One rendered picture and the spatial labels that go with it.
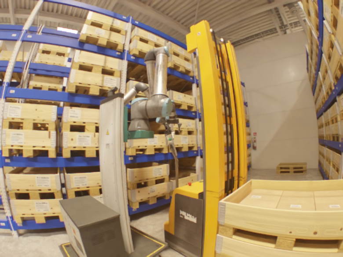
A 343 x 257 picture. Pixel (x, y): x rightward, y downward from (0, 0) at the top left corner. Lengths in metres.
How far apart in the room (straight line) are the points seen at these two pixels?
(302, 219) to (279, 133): 6.05
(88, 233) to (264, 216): 1.20
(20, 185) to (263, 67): 8.55
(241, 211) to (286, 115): 6.09
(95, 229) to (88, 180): 1.22
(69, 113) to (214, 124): 1.80
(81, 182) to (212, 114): 1.85
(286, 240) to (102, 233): 1.29
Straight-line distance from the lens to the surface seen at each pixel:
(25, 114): 2.27
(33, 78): 3.75
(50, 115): 2.21
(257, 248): 1.38
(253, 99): 7.47
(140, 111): 1.22
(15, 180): 2.33
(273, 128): 7.09
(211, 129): 1.32
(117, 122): 1.23
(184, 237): 1.80
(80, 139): 2.19
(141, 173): 2.56
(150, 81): 1.54
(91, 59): 2.54
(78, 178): 2.24
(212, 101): 1.35
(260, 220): 1.24
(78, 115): 2.23
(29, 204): 2.37
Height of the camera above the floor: 1.36
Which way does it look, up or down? 5 degrees up
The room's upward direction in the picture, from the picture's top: 2 degrees counter-clockwise
